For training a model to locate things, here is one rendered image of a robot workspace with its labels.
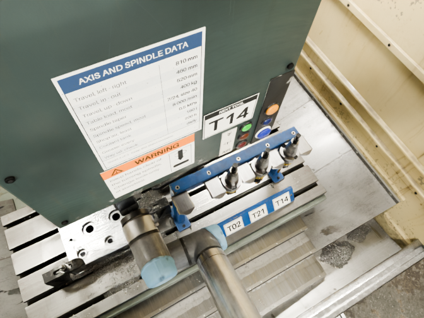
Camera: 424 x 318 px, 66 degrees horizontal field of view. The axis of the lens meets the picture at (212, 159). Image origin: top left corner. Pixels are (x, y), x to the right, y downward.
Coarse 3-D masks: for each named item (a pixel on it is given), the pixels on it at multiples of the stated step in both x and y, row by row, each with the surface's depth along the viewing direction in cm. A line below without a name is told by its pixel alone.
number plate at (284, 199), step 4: (288, 192) 130; (280, 196) 129; (284, 196) 130; (288, 196) 131; (272, 200) 128; (276, 200) 129; (280, 200) 129; (284, 200) 130; (288, 200) 131; (276, 204) 129; (280, 204) 130; (284, 204) 131; (276, 208) 130
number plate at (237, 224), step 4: (240, 216) 124; (236, 220) 124; (240, 220) 125; (228, 224) 123; (232, 224) 124; (236, 224) 124; (240, 224) 125; (224, 228) 123; (228, 228) 124; (232, 228) 124; (236, 228) 125; (240, 228) 126; (228, 232) 124; (232, 232) 125
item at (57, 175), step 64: (0, 0) 23; (64, 0) 25; (128, 0) 27; (192, 0) 31; (256, 0) 35; (320, 0) 40; (0, 64) 26; (64, 64) 29; (256, 64) 45; (0, 128) 32; (64, 128) 36; (64, 192) 48; (128, 192) 58
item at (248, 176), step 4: (240, 164) 105; (244, 164) 105; (248, 164) 105; (240, 168) 104; (244, 168) 104; (248, 168) 105; (240, 172) 104; (244, 172) 104; (248, 172) 104; (252, 172) 104; (244, 176) 103; (248, 176) 103; (252, 176) 103; (256, 176) 104; (244, 180) 103; (248, 180) 103; (252, 180) 103
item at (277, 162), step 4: (272, 152) 108; (276, 152) 108; (272, 156) 107; (276, 156) 107; (280, 156) 107; (272, 160) 106; (276, 160) 106; (280, 160) 106; (284, 160) 107; (272, 164) 106; (276, 164) 106; (280, 164) 106; (284, 164) 106; (272, 168) 105; (276, 168) 105; (280, 168) 106
